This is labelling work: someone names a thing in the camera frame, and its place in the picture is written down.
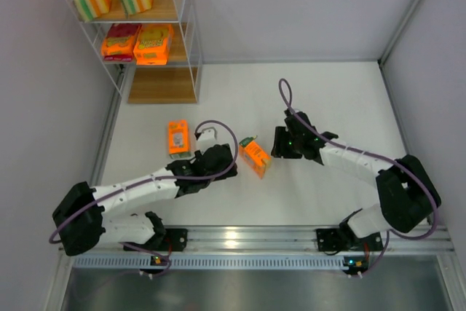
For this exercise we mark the yellow smiley sponge orange box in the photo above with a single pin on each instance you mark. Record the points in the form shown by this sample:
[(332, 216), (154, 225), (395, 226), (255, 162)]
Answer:
[(153, 44)]

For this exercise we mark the grey slotted cable duct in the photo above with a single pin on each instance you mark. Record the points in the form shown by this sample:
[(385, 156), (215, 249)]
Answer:
[(198, 262)]

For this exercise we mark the pink sponge orange box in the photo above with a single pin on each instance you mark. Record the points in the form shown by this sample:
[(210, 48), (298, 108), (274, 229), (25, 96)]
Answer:
[(119, 43)]

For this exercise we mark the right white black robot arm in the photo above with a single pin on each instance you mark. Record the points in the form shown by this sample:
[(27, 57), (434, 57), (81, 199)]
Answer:
[(406, 194)]

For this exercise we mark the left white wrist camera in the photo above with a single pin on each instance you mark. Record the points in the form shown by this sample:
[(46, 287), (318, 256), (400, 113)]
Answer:
[(206, 138)]

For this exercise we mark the orange box with barcode label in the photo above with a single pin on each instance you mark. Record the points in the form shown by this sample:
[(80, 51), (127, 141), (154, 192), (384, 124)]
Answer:
[(252, 153)]

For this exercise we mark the white wire wooden shelf unit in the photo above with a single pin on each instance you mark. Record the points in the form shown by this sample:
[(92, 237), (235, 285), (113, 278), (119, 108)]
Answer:
[(176, 82)]

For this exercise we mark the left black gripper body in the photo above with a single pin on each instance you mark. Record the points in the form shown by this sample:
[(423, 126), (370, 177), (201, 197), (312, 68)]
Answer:
[(226, 164)]

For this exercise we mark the slim orange sponge box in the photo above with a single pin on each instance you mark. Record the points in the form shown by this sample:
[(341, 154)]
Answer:
[(178, 139)]

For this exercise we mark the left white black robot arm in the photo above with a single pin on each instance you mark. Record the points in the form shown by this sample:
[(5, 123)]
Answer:
[(91, 216)]

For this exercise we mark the aluminium mounting rail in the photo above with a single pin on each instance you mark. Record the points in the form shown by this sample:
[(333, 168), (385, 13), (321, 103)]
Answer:
[(296, 238)]

